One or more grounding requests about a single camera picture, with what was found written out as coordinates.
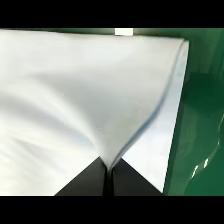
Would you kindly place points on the white garment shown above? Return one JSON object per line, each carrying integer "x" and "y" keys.
{"x": 83, "y": 100}

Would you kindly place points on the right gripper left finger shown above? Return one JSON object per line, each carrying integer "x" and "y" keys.
{"x": 90, "y": 181}

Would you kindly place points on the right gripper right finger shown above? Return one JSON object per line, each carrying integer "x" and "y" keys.
{"x": 131, "y": 182}

